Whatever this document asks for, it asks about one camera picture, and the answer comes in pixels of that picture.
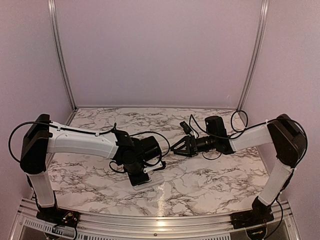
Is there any front aluminium rail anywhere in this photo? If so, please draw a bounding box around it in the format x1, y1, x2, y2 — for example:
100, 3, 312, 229
8, 198, 301, 240

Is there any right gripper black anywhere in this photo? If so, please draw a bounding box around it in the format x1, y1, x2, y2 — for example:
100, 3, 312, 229
170, 134, 218, 157

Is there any left aluminium frame post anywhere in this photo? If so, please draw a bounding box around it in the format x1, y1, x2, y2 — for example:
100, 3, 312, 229
47, 0, 77, 111

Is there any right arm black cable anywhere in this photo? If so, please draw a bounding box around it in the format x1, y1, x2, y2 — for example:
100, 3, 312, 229
189, 109, 310, 171

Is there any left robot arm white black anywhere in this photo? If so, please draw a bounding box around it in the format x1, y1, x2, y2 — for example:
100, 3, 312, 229
12, 114, 165, 223

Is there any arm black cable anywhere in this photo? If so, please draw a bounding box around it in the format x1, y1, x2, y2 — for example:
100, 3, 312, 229
7, 121, 171, 175
189, 109, 310, 171

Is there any right aluminium frame post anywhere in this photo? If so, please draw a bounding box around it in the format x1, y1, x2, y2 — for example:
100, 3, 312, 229
237, 0, 270, 110

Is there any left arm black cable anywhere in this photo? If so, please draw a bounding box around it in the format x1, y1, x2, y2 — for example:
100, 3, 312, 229
7, 121, 171, 175

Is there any white remote control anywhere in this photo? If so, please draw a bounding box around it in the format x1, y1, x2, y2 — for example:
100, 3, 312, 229
132, 172, 165, 191

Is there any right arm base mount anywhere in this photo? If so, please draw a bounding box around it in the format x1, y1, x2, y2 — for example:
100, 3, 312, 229
230, 210, 275, 229

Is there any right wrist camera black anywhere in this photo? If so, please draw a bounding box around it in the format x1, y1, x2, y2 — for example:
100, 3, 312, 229
179, 121, 192, 135

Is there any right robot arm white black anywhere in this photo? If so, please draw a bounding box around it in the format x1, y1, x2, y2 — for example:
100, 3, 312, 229
170, 114, 309, 224

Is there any aluminium frame post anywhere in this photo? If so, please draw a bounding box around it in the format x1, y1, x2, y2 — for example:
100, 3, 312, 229
237, 0, 270, 110
47, 0, 77, 111

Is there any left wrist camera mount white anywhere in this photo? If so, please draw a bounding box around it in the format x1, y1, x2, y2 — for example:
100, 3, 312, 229
143, 161, 166, 173

